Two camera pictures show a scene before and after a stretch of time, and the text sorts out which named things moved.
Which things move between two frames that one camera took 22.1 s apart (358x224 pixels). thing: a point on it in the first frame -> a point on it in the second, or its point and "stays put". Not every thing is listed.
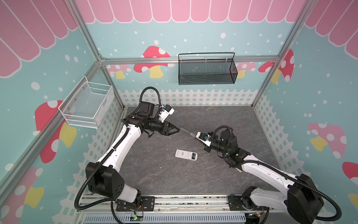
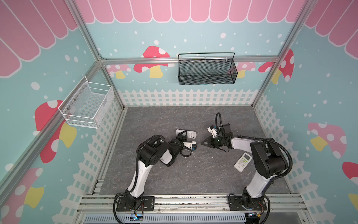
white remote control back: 187,155 -> 190,134
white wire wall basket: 88,105 stays put
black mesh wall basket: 207,71 stays put
